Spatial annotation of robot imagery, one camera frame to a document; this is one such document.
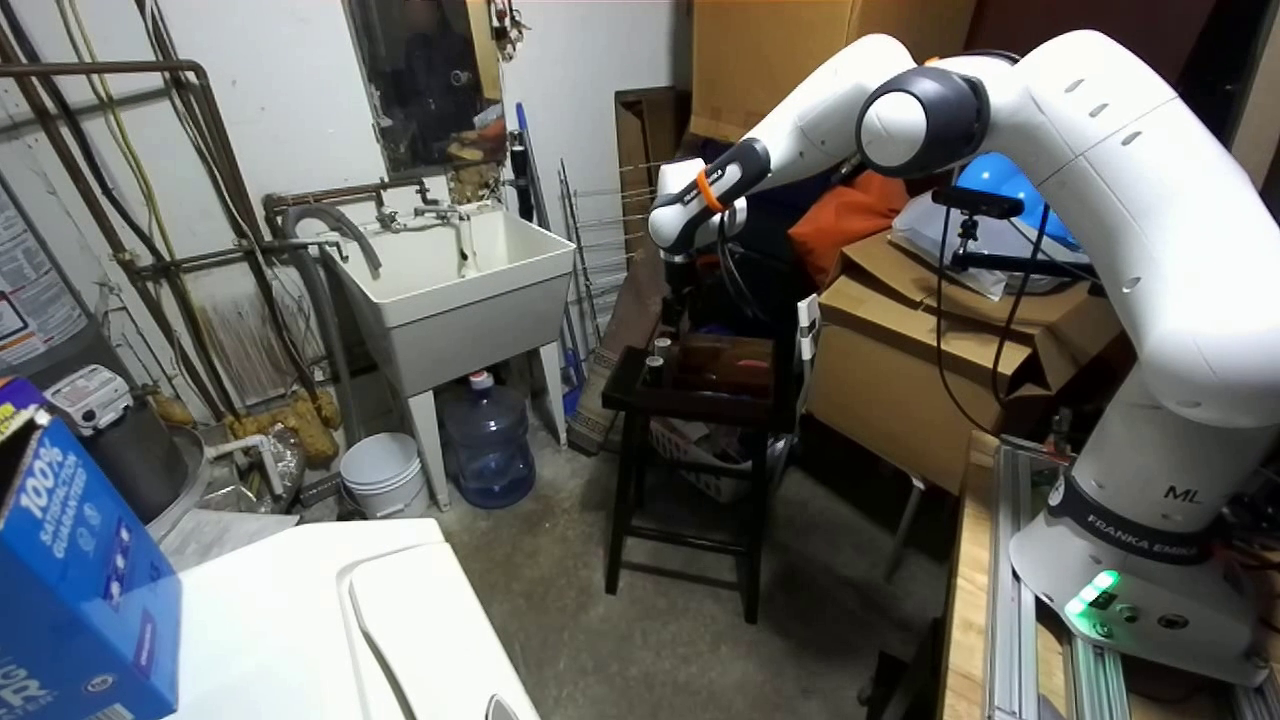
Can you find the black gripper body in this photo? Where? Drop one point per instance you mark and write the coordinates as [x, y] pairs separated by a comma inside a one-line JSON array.
[[692, 272]]

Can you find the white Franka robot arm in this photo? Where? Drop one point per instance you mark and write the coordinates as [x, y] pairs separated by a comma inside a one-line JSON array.
[[1144, 201]]

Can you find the white washing machine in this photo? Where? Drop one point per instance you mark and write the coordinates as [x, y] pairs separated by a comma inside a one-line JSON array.
[[294, 624]]

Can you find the dark wooden stool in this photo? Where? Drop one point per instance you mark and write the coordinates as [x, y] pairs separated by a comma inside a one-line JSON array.
[[723, 364]]

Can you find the orange cloth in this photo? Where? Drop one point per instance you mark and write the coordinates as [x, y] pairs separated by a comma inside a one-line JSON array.
[[846, 221]]

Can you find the brown cardboard box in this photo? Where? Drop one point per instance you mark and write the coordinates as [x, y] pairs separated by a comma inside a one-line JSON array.
[[892, 385]]

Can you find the white utility sink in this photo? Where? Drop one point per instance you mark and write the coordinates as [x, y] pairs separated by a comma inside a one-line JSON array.
[[453, 305]]

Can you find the blue water jug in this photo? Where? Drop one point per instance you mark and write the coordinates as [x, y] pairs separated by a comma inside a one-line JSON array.
[[486, 444]]

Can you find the metal sink faucet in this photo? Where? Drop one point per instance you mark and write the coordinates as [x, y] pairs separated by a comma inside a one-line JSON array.
[[427, 211]]

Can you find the blue round plastic object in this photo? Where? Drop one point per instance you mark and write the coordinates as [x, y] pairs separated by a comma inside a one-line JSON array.
[[1014, 182]]

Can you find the white plastic bucket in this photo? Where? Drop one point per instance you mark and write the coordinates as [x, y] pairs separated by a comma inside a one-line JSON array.
[[387, 479]]

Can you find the gray water heater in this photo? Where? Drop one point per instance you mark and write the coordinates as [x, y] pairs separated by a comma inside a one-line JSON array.
[[35, 286]]

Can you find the blue detergent box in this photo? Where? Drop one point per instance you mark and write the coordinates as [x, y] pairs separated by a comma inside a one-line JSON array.
[[65, 572]]

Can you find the black camera on stand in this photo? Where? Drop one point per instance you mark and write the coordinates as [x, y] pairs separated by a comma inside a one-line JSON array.
[[981, 201]]

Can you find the silver aluminium rail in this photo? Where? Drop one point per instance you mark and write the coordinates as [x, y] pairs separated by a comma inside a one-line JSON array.
[[1014, 602]]

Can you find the black wall pipes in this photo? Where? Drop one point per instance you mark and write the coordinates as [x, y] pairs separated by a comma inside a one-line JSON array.
[[202, 123]]

